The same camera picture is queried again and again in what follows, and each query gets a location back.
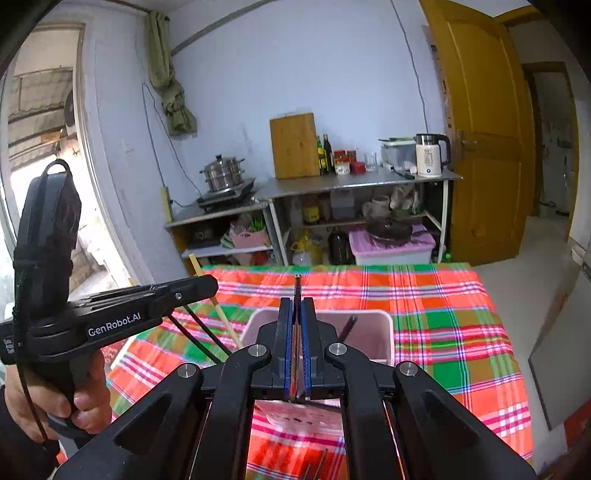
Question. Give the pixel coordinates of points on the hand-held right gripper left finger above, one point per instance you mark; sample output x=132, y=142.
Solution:
x=289, y=364

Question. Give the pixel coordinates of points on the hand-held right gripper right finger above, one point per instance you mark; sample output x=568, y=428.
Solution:
x=307, y=364

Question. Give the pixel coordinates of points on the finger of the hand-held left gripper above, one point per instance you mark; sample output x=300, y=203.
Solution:
x=189, y=290

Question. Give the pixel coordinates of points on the cream wooden chopstick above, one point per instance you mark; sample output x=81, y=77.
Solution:
x=226, y=318

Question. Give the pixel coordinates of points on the pink utensil basket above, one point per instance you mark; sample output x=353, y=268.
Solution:
x=369, y=332

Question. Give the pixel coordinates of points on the dark reddish chopstick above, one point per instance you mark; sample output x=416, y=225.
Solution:
x=298, y=286

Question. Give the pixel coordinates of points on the grey metal-tipped chopstick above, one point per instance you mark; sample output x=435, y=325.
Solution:
x=307, y=471

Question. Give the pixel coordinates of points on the person's left hand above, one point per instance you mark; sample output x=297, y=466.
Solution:
x=92, y=406

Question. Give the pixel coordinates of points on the low steel shelf table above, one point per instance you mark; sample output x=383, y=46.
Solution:
x=207, y=216

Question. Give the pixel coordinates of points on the small pink storage basket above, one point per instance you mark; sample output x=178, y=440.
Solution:
x=249, y=239

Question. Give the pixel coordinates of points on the yellowed power strip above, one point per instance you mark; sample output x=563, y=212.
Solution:
x=166, y=205

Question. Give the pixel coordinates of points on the black induction cooker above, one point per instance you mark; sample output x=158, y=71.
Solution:
x=226, y=196

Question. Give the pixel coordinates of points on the yellow plastic bag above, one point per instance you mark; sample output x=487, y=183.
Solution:
x=307, y=249

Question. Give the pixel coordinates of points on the dark glass jug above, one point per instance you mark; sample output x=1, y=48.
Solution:
x=339, y=249

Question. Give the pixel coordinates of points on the steel steamer pot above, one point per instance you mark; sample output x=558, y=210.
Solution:
x=224, y=175

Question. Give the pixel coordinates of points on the outdoor air conditioner unit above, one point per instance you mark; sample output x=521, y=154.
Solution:
x=70, y=110

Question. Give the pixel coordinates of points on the plaid tablecloth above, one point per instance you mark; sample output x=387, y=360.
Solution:
x=438, y=323

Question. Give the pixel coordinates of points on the purple-lidded storage box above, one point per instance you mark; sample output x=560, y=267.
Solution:
x=392, y=253

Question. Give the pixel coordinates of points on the yellow plastic bottle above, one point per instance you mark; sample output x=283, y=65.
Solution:
x=311, y=211

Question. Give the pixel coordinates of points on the black wok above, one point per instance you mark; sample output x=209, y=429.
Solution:
x=390, y=229

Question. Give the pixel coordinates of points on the grey plastic container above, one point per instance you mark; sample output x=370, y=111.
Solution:
x=342, y=205

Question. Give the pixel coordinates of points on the bamboo cutting board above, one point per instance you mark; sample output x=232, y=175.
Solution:
x=295, y=147

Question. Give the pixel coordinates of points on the yellow-green oil bottle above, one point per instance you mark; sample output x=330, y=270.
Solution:
x=319, y=159

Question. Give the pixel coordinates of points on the olive tied curtain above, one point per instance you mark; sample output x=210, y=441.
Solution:
x=173, y=97

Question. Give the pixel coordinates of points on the steel kitchen table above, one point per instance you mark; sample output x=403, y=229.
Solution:
x=351, y=181

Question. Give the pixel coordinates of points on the dark oil bottle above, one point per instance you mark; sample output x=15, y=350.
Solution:
x=328, y=157

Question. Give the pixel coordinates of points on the red-lidded jar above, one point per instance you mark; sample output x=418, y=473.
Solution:
x=341, y=167

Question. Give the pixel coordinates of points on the red tin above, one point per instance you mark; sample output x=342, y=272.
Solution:
x=357, y=167

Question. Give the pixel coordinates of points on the clear glass cup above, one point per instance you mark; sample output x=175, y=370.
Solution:
x=371, y=161

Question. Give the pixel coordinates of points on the white plastic container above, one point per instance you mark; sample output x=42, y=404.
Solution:
x=397, y=154

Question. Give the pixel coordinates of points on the white electric kettle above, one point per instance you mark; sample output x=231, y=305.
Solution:
x=429, y=157

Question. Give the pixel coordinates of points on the white refrigerator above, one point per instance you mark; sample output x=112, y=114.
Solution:
x=563, y=346

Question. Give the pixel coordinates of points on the red cardboard box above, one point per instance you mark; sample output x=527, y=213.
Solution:
x=579, y=427

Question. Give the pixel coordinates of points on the yellow wooden door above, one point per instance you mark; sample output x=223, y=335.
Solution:
x=485, y=138

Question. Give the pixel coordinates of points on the yellow door frame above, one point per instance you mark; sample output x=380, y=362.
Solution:
x=526, y=13

